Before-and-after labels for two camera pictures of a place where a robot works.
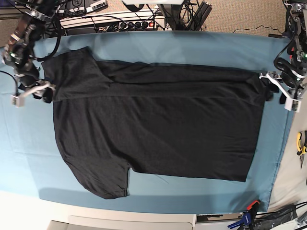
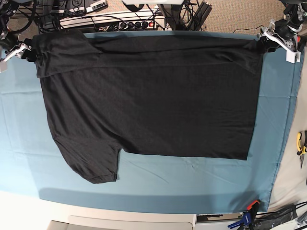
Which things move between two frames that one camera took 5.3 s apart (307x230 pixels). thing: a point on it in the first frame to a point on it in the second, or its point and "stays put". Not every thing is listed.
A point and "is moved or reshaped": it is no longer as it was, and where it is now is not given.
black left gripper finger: (47, 96) to (29, 55)
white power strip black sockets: (144, 25) stays put
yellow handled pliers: (301, 143) stays put
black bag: (271, 219) stays put
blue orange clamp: (248, 216) stays put
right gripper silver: (291, 104) to (289, 46)
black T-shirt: (178, 120) is moved or reshaped
